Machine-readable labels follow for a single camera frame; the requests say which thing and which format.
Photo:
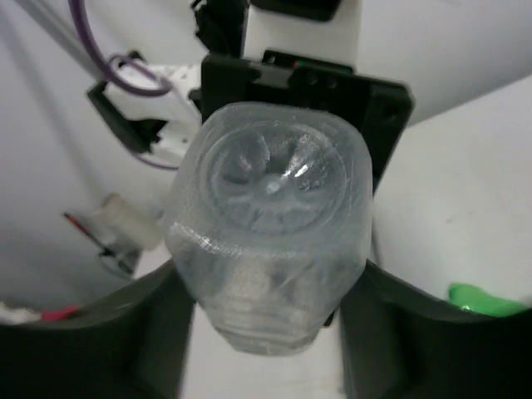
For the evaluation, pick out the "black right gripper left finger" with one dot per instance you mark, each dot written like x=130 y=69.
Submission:
x=130 y=344

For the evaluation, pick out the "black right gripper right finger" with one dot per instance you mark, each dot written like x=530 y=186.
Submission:
x=400 y=342

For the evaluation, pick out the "green plastic bottle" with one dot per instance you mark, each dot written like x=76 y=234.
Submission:
x=477 y=300

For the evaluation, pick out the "clear plastic bottle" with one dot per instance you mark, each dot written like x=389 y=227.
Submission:
x=269 y=222

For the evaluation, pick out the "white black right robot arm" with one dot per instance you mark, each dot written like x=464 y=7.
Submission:
x=451 y=196

